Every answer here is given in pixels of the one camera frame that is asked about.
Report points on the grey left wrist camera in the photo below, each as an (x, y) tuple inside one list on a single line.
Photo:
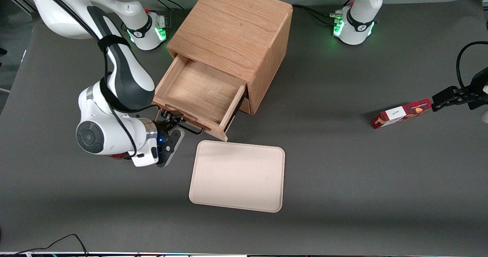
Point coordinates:
[(485, 116)]

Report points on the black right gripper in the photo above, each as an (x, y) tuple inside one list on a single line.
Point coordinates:
[(164, 127)]

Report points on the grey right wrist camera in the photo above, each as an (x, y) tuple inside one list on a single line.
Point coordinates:
[(176, 142)]

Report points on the beige plastic tray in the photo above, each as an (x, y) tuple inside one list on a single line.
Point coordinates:
[(240, 177)]

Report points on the red snack box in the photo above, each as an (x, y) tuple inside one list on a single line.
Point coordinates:
[(400, 114)]

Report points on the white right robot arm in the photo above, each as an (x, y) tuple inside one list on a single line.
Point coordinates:
[(114, 131)]

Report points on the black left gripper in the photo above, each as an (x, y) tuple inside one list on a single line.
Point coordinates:
[(477, 97)]

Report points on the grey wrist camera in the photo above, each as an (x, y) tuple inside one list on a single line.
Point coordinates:
[(485, 116), (176, 142)]

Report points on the oak wooden cabinet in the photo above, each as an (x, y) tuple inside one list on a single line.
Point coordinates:
[(232, 28)]

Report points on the red bottle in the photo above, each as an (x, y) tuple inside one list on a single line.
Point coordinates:
[(117, 156)]

